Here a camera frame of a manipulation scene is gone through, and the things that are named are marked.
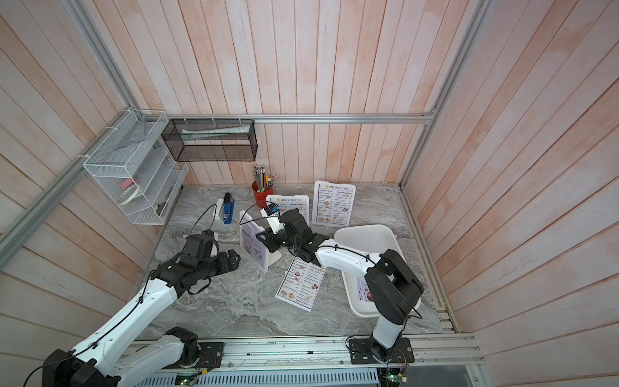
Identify white menu holder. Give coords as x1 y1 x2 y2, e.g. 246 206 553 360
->
267 194 310 221
311 180 357 229
240 211 282 273

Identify special menu sheet top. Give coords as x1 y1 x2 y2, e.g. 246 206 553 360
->
240 223 269 267

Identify special menu sheet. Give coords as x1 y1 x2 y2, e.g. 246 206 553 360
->
357 278 373 303
240 223 269 267

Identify Dim Sum Inn menu front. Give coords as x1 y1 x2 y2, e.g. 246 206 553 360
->
275 257 326 312

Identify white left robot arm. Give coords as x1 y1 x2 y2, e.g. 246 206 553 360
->
41 231 241 386

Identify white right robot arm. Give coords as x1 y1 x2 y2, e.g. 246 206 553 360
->
257 204 424 352

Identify special menu sheet in tray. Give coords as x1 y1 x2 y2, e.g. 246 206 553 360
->
357 278 373 303

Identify red metal pen cup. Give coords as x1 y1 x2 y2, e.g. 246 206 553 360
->
251 182 274 209

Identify pencils and pens bundle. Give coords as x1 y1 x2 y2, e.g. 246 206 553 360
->
252 166 277 193

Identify blue stapler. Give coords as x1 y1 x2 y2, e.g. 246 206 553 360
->
222 193 235 225

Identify white plastic tray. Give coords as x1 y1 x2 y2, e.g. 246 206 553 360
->
318 224 405 318

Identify white tape roll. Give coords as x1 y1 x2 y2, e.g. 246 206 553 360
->
117 183 142 206

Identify pink tape roll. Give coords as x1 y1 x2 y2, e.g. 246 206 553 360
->
119 178 139 190

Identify black mesh basket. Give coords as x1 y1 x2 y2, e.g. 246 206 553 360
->
162 118 258 162

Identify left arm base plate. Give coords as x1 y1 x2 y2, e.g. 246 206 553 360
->
164 342 224 371

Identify white wire mesh shelf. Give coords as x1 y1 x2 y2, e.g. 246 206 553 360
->
83 109 188 226

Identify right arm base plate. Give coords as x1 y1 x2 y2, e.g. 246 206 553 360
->
345 336 415 365

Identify aluminium front rail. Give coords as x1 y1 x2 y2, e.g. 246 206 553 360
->
84 332 489 387

